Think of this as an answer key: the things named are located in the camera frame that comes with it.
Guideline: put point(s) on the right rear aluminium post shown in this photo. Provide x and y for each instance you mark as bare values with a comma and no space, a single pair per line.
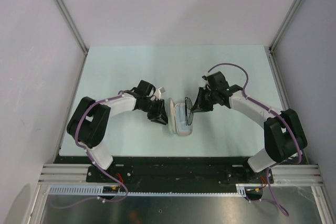
292,12

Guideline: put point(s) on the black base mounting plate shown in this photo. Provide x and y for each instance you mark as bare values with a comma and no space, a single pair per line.
171,187

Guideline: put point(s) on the left rear aluminium post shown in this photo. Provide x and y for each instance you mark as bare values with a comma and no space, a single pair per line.
71,25

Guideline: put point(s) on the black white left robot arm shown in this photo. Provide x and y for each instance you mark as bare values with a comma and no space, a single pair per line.
89,121

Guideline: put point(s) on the black gold aviator sunglasses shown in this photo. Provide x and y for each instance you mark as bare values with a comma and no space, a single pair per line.
188,111

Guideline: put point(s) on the pale green glasses case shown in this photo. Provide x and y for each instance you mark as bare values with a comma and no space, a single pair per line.
171,115

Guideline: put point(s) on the blue square cleaning cloth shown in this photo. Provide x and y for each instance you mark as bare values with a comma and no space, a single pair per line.
181,128

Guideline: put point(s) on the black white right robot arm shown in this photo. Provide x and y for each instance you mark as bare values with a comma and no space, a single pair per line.
283,133

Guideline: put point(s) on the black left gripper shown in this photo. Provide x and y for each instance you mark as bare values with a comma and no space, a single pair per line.
160,116

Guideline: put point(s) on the aluminium post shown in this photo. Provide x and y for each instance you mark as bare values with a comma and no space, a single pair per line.
292,12
71,25

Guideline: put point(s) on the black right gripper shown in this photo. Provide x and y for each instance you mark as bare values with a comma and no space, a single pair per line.
199,105

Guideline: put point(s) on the aluminium front frame rail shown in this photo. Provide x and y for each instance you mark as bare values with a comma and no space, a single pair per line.
279,175

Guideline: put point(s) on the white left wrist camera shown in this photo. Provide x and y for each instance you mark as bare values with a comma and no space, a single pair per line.
159,92

